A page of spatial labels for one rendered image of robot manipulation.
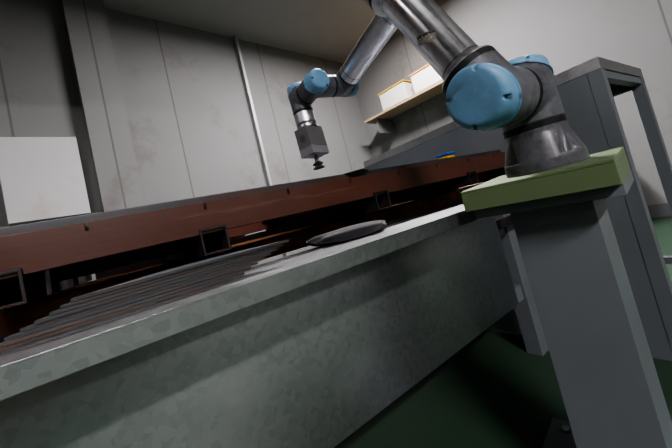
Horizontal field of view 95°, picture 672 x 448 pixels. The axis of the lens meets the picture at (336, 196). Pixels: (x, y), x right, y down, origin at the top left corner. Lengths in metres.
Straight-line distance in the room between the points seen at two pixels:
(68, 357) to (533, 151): 0.77
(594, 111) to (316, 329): 1.19
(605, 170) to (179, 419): 0.77
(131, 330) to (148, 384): 0.19
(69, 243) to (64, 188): 2.49
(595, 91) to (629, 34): 2.80
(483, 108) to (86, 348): 0.64
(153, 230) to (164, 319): 0.23
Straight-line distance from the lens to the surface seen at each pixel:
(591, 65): 1.45
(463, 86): 0.63
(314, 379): 0.71
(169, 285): 0.51
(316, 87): 1.06
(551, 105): 0.76
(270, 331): 0.64
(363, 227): 0.67
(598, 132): 1.43
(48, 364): 0.44
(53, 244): 0.64
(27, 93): 3.56
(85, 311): 0.51
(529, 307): 1.53
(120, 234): 0.63
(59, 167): 3.15
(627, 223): 1.46
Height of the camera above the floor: 0.74
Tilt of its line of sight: 4 degrees up
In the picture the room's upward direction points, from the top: 14 degrees counter-clockwise
